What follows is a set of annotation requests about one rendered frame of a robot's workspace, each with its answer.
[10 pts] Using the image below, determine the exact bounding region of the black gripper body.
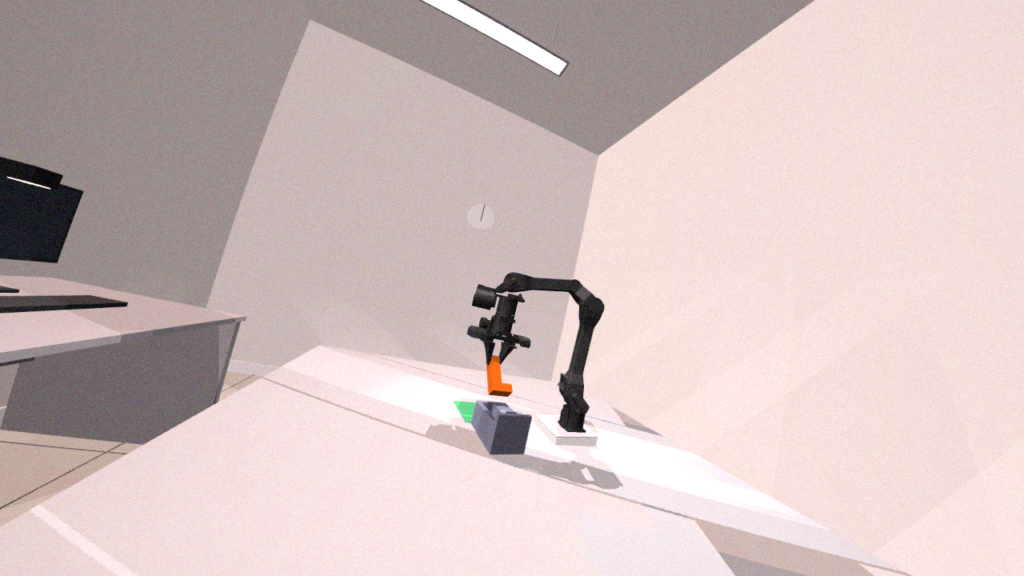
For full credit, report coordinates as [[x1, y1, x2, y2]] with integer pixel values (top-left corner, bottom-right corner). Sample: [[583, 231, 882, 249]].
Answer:
[[467, 312, 531, 348]]

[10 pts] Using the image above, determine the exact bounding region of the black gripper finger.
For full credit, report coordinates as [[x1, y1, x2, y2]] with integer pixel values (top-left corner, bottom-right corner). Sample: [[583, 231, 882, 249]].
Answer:
[[480, 339, 495, 365], [499, 342, 517, 365]]

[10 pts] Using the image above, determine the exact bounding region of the orange block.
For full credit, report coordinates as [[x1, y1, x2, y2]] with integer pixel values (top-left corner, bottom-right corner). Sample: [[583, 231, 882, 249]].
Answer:
[[486, 355, 513, 397]]

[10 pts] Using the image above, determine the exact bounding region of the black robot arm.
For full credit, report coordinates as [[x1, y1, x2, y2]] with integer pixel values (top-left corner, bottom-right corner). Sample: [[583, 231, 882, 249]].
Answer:
[[472, 272, 604, 433]]

